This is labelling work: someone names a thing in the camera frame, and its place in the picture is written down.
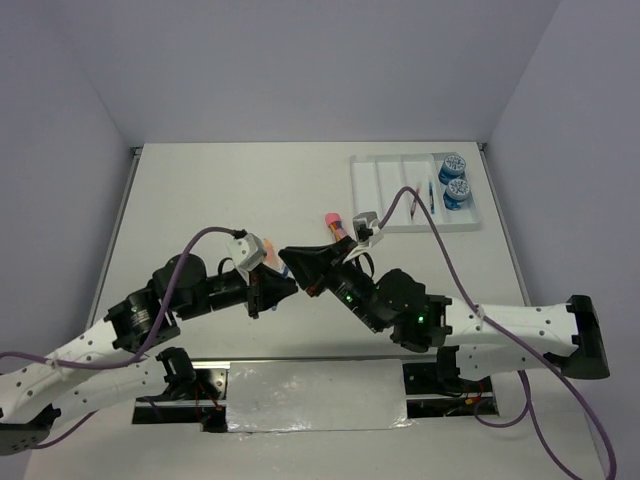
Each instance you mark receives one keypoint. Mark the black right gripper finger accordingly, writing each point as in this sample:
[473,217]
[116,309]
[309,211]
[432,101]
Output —
[308,257]
[310,274]

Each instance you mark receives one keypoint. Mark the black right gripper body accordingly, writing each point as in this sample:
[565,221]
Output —
[342,249]

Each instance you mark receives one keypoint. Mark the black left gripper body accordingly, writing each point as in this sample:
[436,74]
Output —
[256,290]

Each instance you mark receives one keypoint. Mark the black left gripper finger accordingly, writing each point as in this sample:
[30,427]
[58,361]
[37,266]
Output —
[282,285]
[274,306]

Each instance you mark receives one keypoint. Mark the orange highlighter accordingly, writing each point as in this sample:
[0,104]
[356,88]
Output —
[271,259]

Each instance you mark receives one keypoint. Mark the red pen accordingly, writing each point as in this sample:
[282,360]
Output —
[414,203]

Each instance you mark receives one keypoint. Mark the teal pen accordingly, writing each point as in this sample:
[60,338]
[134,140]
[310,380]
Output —
[431,197]

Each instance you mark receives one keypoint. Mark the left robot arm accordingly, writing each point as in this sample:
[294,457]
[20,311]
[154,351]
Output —
[125,355]

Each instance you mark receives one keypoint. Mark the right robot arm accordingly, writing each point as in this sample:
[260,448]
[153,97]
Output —
[470,342]

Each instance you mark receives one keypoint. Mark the white compartment tray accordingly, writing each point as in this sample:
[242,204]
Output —
[386,183]

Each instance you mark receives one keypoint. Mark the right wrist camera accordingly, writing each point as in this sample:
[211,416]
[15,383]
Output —
[367,233]

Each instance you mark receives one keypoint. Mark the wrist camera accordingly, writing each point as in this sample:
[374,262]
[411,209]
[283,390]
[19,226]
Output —
[367,233]
[246,251]

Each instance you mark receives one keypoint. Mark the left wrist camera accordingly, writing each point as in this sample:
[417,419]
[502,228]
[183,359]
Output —
[246,251]

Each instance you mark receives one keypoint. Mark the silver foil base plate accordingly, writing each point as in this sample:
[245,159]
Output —
[311,396]

